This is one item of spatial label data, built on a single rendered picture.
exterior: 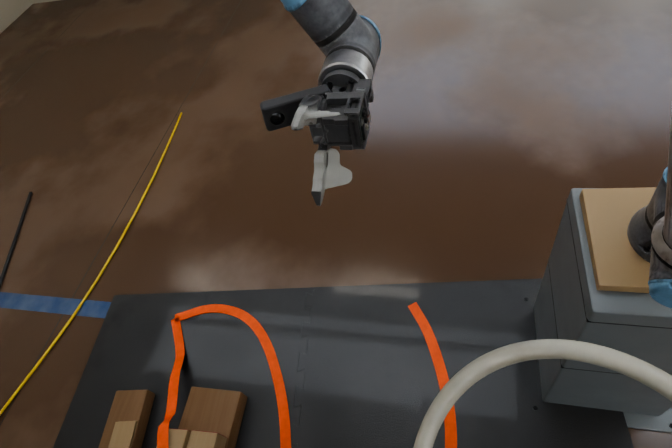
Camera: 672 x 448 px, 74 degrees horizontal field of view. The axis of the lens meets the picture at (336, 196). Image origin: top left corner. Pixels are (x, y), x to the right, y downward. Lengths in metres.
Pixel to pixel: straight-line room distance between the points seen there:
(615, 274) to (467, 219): 1.22
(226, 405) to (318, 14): 1.72
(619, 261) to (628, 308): 0.12
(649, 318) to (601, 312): 0.11
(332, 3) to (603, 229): 0.95
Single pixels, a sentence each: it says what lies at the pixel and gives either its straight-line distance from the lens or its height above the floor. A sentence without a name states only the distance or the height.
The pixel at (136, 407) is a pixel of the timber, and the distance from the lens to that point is 2.37.
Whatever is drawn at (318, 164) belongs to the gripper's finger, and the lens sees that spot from 0.69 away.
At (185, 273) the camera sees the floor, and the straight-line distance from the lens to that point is 2.67.
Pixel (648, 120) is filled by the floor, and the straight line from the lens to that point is 3.08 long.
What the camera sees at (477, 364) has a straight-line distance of 0.83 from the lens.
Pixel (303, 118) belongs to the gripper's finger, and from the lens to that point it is 0.60.
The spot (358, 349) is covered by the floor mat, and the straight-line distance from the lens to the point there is 2.14.
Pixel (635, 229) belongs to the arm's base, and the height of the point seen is 0.93.
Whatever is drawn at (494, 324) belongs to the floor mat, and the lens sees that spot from 2.16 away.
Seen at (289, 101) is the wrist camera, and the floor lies 1.57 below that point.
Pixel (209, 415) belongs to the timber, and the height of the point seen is 0.10.
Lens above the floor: 2.00
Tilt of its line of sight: 50 degrees down
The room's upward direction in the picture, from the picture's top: 18 degrees counter-clockwise
